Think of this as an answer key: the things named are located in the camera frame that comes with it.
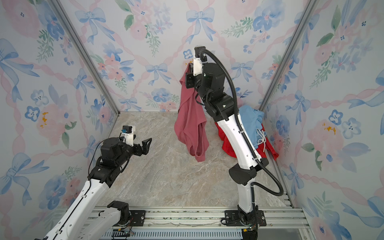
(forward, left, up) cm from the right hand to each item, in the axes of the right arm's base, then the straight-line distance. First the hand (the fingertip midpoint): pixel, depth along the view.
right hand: (190, 63), depth 60 cm
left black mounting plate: (-45, +26, -56) cm, 77 cm away
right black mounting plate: (-46, -27, -44) cm, 70 cm away
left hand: (-14, +24, -30) cm, 41 cm away
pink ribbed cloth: (-12, +1, -23) cm, 26 cm away
